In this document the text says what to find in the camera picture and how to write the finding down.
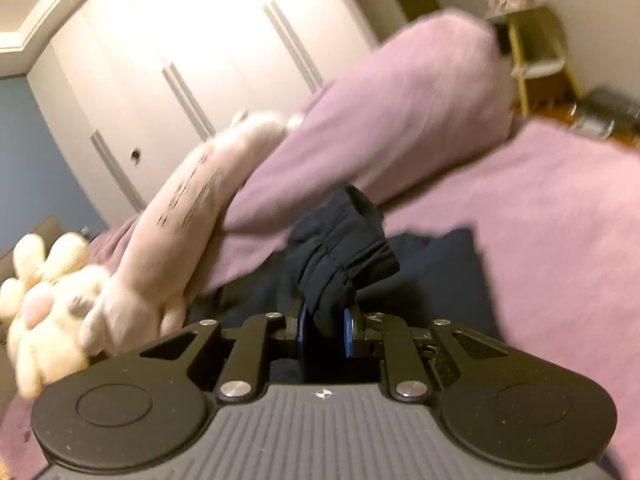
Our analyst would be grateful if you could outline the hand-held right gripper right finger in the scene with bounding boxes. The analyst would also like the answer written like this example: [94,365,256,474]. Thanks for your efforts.
[341,307,507,405]

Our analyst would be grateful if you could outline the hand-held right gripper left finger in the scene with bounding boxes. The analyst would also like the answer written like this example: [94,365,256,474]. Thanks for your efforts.
[137,304,307,405]

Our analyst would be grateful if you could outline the navy blue pants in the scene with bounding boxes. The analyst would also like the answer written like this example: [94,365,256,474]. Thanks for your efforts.
[187,185,502,386]

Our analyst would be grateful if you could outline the long pink plush cat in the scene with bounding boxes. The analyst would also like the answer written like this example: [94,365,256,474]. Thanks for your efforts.
[80,110,306,358]

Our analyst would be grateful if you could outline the cream flower plush toy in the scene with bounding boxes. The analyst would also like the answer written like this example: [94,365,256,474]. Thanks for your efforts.
[0,232,108,401]

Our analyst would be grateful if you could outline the grey padded headboard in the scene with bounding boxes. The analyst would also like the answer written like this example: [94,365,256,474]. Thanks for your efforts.
[0,215,91,271]

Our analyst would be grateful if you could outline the white wardrobe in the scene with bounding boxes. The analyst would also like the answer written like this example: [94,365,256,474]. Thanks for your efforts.
[25,0,386,231]

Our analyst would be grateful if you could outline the yellow side table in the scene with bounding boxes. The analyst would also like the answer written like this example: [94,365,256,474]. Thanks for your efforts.
[487,5,583,116]

